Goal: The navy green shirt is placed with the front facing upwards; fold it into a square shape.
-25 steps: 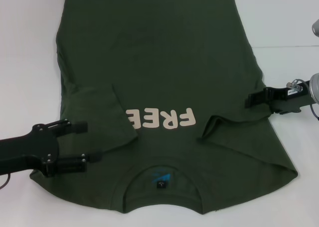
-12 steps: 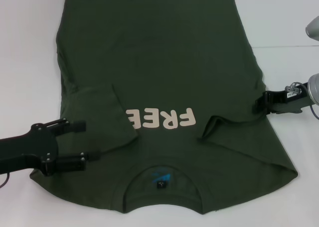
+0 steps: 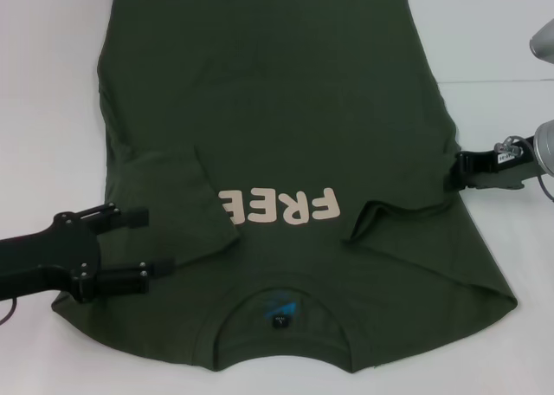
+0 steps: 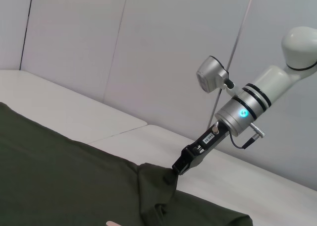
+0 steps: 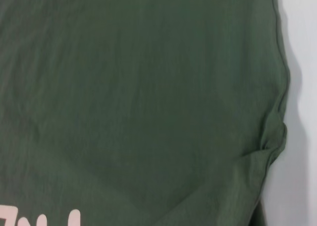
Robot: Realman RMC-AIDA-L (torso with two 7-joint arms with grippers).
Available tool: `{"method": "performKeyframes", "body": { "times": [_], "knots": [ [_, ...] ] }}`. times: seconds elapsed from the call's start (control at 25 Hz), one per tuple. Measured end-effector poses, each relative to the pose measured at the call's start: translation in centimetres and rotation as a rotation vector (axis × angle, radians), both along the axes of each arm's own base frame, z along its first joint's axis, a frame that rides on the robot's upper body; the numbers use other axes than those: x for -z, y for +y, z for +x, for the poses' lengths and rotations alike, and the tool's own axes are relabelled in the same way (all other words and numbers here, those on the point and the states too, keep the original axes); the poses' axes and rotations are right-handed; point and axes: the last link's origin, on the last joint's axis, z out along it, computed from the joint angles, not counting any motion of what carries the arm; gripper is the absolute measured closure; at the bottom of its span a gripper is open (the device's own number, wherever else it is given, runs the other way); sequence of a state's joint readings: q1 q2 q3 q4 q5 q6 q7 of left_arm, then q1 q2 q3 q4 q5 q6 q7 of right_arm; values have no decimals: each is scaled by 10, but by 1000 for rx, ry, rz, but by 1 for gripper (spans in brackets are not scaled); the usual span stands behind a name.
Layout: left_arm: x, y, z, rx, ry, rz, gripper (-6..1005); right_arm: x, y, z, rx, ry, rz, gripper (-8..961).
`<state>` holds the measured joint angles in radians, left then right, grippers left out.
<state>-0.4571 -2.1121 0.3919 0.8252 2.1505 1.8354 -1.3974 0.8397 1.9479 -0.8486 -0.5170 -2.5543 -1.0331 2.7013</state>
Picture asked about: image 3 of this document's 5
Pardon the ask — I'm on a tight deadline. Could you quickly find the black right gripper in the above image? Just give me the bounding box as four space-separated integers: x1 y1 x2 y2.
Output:
447 146 540 194

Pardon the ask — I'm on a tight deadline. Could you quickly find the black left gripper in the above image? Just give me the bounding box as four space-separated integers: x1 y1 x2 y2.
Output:
0 202 177 304

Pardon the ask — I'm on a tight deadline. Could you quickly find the dark green FREE T-shirt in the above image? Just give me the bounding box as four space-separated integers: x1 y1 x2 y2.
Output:
50 0 519 364

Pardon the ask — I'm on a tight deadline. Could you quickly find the right gripper cable with connector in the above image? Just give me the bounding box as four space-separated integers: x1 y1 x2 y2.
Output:
494 135 554 202

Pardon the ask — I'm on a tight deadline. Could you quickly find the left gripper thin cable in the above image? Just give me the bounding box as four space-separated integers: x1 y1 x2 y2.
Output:
0 297 19 327

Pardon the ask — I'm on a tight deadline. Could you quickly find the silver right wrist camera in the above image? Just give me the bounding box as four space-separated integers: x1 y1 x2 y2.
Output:
528 16 554 65

